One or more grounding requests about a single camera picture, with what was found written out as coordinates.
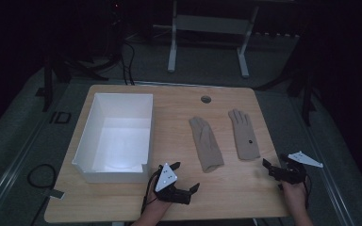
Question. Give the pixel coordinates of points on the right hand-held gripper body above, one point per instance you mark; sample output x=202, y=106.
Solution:
x=290, y=174

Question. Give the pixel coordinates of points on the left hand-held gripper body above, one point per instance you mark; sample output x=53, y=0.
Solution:
x=166, y=179

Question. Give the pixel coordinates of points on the beige glove with dark dot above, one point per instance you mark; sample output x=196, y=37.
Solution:
x=243, y=135

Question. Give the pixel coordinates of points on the white storage box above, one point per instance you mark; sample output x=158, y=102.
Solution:
x=122, y=141

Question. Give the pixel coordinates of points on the person's right hand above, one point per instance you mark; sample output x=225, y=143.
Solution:
x=295, y=194

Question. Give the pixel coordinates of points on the person's left hand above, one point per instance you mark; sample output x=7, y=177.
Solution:
x=155, y=204

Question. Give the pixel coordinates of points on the black metal stand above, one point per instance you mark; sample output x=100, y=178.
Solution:
x=47, y=84
x=308, y=100

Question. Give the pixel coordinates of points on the grey round table grommet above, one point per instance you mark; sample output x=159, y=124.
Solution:
x=205, y=99

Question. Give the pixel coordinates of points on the grey floor tag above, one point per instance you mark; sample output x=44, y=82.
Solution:
x=56, y=194

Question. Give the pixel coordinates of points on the black rectangular floor bracket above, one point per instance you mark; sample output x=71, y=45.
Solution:
x=60, y=117

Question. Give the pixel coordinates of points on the white metal table frame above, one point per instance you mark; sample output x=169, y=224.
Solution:
x=212, y=24

